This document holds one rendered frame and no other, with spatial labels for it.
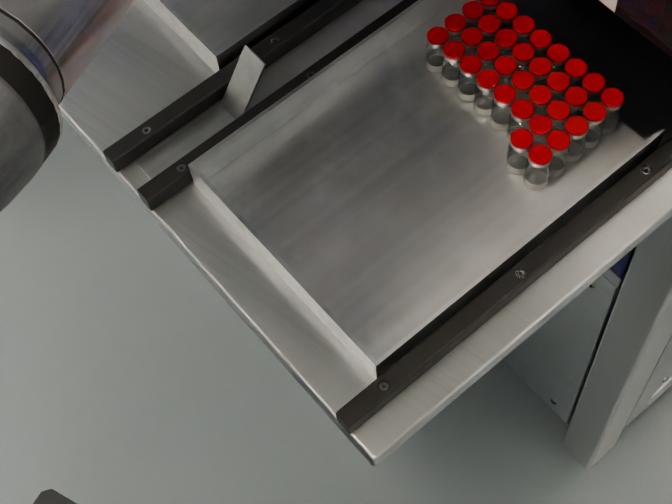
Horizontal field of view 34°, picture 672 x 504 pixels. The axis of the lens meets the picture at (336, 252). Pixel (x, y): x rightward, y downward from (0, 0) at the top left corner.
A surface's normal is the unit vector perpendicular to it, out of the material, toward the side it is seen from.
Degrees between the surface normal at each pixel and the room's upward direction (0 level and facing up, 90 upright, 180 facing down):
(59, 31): 61
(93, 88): 0
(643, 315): 90
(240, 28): 0
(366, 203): 0
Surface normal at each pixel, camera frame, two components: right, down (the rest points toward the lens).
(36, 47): 0.73, -0.12
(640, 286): -0.76, 0.59
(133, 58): -0.07, -0.46
